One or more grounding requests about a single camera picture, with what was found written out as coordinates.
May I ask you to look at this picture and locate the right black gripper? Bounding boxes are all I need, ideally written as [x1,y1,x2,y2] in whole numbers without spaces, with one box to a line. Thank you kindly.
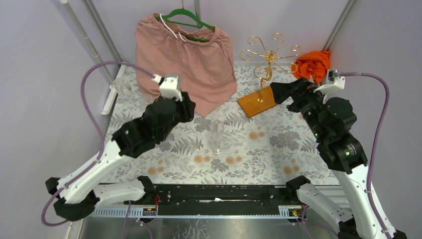
[269,76,328,140]

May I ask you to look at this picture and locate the ribbed clear wine glass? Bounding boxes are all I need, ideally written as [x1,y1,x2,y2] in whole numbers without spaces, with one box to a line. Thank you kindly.
[138,93,154,108]

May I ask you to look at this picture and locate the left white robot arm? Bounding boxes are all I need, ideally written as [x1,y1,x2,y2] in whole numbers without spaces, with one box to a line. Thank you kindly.
[45,92,196,222]

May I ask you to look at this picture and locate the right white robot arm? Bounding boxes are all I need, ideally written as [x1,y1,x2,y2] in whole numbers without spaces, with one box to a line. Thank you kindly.
[270,78,406,239]

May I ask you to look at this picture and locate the wooden rack base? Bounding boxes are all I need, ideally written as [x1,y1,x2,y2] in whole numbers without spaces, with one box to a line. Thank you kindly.
[237,86,277,118]

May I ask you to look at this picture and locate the orange cloth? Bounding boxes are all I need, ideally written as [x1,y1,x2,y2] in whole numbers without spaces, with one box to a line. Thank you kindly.
[292,51,331,84]

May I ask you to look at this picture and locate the pink shorts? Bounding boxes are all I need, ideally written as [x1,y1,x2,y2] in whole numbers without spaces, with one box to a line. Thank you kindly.
[134,13,237,117]

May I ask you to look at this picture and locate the floral tablecloth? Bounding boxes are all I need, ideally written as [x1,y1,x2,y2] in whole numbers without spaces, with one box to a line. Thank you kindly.
[105,66,338,185]

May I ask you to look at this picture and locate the green clothes hanger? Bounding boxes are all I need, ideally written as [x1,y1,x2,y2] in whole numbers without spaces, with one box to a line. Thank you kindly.
[155,8,215,43]

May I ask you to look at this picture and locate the gold wire glass rack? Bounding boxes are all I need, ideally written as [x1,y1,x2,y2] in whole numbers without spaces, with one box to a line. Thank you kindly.
[239,32,302,103]

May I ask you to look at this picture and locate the white wall bracket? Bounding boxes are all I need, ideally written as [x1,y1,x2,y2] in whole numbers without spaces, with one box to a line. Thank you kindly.
[101,65,127,116]

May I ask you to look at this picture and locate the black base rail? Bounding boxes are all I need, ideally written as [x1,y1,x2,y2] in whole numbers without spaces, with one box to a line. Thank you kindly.
[123,183,319,217]

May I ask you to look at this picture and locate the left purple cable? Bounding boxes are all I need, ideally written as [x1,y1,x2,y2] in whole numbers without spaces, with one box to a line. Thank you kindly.
[41,61,164,239]

